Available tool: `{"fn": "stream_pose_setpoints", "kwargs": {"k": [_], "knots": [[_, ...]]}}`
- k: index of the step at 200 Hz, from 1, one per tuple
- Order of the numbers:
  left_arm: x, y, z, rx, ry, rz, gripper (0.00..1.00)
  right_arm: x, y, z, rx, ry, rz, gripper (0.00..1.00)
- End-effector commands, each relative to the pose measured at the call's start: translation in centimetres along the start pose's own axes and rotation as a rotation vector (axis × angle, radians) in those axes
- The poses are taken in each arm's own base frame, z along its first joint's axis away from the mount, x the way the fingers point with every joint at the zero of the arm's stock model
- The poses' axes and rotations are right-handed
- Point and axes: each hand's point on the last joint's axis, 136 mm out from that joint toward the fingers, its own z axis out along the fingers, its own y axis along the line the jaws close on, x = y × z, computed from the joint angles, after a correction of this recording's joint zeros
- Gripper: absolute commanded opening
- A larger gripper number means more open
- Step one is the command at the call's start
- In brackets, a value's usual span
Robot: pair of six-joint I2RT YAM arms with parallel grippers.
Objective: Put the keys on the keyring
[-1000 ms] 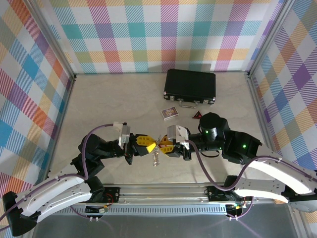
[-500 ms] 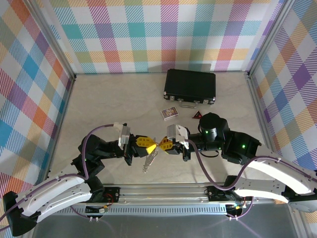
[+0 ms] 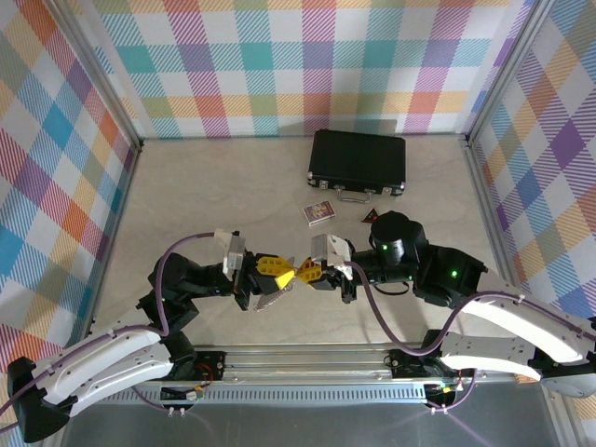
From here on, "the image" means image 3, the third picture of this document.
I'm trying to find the slotted metal cable duct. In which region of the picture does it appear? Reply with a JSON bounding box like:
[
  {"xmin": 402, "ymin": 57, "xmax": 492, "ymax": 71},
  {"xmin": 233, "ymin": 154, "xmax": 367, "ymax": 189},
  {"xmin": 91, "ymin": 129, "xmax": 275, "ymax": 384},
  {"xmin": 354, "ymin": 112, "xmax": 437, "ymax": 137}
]
[{"xmin": 111, "ymin": 388, "xmax": 432, "ymax": 405}]

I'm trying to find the black connector bracket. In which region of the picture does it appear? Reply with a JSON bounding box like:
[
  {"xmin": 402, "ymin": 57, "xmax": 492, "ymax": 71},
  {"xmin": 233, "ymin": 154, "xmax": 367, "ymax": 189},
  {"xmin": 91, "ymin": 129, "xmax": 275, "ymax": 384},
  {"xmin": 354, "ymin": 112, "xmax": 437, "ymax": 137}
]
[
  {"xmin": 424, "ymin": 380, "xmax": 462, "ymax": 407},
  {"xmin": 159, "ymin": 385, "xmax": 207, "ymax": 405}
]

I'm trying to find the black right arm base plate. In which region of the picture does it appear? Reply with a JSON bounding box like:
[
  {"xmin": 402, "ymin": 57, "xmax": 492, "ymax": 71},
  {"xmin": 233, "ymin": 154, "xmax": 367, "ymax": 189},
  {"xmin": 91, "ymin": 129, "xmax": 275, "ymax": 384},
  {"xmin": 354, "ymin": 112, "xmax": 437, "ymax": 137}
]
[{"xmin": 389, "ymin": 351, "xmax": 443, "ymax": 381}]

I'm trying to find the small playing card box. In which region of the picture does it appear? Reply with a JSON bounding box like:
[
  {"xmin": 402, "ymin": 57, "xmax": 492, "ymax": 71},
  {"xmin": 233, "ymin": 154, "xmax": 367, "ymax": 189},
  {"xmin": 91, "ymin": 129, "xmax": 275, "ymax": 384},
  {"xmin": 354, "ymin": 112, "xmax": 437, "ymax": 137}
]
[{"xmin": 302, "ymin": 199, "xmax": 335, "ymax": 228}]

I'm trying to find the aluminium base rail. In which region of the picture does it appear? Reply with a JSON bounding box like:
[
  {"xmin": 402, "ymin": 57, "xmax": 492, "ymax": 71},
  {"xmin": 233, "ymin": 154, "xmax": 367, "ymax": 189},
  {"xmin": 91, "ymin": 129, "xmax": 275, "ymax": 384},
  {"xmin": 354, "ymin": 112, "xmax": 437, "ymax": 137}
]
[{"xmin": 115, "ymin": 343, "xmax": 527, "ymax": 388}]

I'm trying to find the aluminium frame side rail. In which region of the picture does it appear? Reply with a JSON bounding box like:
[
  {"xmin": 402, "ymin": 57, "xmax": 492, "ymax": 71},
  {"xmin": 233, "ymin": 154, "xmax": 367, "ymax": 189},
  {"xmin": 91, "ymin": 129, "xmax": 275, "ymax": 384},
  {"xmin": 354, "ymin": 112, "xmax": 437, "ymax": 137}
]
[
  {"xmin": 83, "ymin": 142, "xmax": 145, "ymax": 336},
  {"xmin": 463, "ymin": 137, "xmax": 578, "ymax": 447}
]

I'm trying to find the black case with metal handle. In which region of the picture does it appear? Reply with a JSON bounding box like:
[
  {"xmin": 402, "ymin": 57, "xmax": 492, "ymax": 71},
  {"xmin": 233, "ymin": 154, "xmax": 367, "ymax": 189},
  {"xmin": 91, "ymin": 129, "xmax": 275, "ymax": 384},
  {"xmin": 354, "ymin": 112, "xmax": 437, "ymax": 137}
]
[{"xmin": 305, "ymin": 129, "xmax": 407, "ymax": 205}]

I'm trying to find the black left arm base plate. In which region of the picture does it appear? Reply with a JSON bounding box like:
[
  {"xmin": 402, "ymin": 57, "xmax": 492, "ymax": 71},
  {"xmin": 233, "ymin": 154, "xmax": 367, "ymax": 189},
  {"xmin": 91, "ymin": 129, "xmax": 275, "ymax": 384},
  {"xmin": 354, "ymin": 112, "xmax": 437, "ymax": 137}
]
[{"xmin": 176, "ymin": 349, "xmax": 228, "ymax": 384}]

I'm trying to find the aluminium frame post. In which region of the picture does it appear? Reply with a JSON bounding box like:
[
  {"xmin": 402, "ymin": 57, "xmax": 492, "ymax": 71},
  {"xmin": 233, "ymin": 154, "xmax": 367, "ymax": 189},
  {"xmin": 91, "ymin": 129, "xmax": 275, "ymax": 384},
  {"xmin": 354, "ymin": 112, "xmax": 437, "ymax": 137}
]
[
  {"xmin": 462, "ymin": 0, "xmax": 560, "ymax": 148},
  {"xmin": 55, "ymin": 0, "xmax": 145, "ymax": 153}
]

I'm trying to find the grey metal base plate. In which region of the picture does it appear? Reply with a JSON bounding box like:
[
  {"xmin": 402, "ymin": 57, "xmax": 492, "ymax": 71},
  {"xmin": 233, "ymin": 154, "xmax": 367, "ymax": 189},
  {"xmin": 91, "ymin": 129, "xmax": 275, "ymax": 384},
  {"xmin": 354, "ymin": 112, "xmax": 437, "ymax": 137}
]
[{"xmin": 60, "ymin": 402, "xmax": 560, "ymax": 447}]

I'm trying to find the thin black wire loop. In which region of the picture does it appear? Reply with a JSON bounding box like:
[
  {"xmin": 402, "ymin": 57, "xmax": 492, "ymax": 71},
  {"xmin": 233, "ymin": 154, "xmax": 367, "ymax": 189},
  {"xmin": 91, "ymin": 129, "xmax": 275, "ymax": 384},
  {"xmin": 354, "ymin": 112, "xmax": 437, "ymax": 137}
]
[{"xmin": 379, "ymin": 280, "xmax": 413, "ymax": 298}]

